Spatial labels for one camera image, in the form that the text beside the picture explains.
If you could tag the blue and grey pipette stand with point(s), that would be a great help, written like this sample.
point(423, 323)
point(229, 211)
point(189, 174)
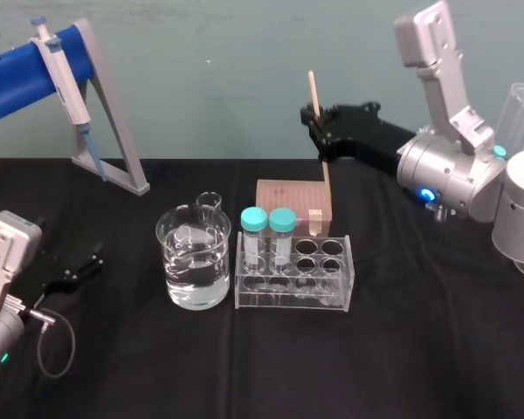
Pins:
point(13, 78)

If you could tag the large glass beaker with water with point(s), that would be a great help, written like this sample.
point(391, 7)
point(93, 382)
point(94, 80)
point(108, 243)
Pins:
point(194, 279)

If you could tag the small empty glass beaker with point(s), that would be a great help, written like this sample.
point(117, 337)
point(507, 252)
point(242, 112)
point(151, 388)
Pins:
point(209, 200)

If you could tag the pink pipette tip box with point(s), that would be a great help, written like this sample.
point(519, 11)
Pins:
point(288, 196)

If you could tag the black table cloth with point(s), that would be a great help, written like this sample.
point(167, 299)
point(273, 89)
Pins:
point(262, 362)

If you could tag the teal capped plastic tube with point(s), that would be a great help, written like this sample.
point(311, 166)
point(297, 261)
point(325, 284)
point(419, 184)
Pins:
point(282, 220)
point(254, 220)

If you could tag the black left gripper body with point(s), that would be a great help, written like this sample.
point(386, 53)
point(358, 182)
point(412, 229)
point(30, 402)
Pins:
point(43, 275)

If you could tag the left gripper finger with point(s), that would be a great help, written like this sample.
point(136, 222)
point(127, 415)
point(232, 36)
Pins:
point(91, 257)
point(83, 276)

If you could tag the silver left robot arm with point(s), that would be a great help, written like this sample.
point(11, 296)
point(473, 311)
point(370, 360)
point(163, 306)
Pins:
point(4, 262)

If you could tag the tan stick thermometer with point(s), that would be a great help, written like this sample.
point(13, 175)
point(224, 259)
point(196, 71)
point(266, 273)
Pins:
point(328, 183)

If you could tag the white and blue pipette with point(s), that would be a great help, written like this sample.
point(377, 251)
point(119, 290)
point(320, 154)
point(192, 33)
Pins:
point(65, 87)

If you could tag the clear acrylic stand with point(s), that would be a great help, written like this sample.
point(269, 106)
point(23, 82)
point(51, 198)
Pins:
point(517, 113)

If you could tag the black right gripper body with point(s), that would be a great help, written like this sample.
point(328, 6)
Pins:
point(367, 135)

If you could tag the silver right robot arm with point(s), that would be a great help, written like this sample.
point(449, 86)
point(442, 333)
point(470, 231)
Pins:
point(454, 170)

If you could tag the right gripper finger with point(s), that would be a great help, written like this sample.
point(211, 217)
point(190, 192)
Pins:
point(308, 114)
point(319, 146)

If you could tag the clear acrylic test tube rack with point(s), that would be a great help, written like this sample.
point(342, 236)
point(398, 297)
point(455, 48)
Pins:
point(288, 297)

